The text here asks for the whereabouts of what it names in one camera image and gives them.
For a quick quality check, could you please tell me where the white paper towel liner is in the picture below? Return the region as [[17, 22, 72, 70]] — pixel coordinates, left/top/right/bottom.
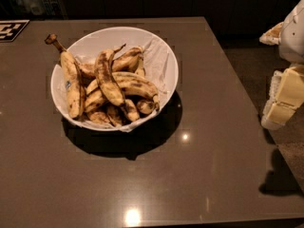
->
[[120, 38, 179, 132]]

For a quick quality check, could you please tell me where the white bowl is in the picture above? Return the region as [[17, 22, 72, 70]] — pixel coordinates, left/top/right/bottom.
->
[[49, 26, 180, 133]]

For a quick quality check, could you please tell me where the long banana with sticker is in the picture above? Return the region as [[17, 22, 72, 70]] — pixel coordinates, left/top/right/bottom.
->
[[45, 34, 86, 119]]

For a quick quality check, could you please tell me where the short banana bottom left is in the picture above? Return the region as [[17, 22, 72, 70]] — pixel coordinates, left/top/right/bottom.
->
[[86, 109, 110, 124]]

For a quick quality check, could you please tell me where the short banana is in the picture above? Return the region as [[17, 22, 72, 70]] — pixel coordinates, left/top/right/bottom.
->
[[121, 99, 140, 122], [86, 109, 110, 124], [106, 104, 123, 127]]

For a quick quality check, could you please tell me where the curved banana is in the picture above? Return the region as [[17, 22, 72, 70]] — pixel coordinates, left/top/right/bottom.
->
[[85, 71, 161, 110], [85, 89, 107, 113]]

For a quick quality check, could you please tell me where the small banana stub right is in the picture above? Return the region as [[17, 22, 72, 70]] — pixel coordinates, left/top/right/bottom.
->
[[136, 99, 155, 115]]

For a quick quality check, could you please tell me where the short banana bottom middle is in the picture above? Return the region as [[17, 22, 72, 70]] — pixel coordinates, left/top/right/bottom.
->
[[121, 99, 140, 122]]

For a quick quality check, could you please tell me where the spotted banana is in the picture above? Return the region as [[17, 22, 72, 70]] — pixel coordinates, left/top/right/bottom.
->
[[94, 46, 125, 106]]

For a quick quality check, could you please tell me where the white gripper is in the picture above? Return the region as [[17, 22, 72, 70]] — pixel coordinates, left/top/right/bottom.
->
[[259, 0, 304, 130]]

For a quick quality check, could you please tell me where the curved banana right side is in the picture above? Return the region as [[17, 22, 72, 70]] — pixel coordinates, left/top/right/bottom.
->
[[85, 71, 161, 110]]

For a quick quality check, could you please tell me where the lower curved banana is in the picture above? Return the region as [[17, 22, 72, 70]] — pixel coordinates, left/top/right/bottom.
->
[[85, 89, 107, 113]]

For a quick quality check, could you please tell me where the black white fiducial marker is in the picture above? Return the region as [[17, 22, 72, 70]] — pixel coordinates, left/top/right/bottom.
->
[[0, 20, 29, 43]]

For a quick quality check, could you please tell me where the short banana bottom centre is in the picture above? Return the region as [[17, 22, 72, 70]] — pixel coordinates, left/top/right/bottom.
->
[[106, 104, 123, 127]]

